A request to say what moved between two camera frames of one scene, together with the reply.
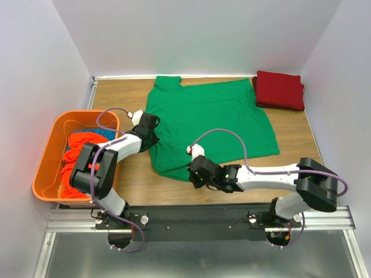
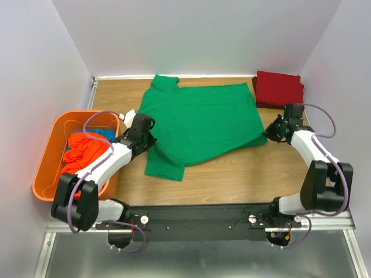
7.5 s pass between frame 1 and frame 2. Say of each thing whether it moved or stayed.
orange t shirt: stayed
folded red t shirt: stayed
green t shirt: moved
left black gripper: stayed
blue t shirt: stayed
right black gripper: moved
